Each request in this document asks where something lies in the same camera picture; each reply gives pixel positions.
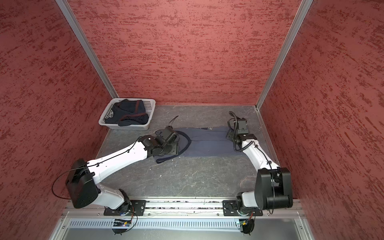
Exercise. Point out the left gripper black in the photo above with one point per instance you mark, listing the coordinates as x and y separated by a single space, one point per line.
175 149

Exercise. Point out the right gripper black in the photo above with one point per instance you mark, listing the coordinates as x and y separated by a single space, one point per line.
229 135

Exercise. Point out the grey-blue tank top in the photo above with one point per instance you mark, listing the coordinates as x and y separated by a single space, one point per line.
201 142

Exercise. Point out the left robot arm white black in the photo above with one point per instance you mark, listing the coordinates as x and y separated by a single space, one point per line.
84 181

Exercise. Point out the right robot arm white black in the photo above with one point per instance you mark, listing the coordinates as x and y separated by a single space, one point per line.
273 186

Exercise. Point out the dark navy maroon-trimmed tank top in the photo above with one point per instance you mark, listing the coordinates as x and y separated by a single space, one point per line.
126 113

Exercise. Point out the white plastic laundry basket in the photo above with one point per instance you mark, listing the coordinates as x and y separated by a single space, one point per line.
149 105

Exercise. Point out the right small circuit board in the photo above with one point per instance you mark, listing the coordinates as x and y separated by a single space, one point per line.
244 224

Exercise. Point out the small circuit board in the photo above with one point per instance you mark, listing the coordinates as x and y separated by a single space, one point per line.
244 224
122 223

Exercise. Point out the left small circuit board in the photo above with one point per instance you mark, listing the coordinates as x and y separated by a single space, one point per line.
122 223

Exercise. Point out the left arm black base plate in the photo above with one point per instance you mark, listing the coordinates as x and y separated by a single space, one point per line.
136 207

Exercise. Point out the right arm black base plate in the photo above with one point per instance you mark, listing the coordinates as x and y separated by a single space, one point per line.
231 209

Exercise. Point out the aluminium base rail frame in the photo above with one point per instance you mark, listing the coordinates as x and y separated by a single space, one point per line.
189 208

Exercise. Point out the aluminium corner post left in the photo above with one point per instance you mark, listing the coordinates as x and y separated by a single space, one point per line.
79 33

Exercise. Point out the aluminium corner post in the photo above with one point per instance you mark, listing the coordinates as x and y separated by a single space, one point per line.
290 37
79 33

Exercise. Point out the white perforated cable duct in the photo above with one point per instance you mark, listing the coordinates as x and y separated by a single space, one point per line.
167 224

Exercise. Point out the aluminium corner post right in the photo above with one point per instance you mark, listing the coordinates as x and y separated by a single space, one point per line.
290 37

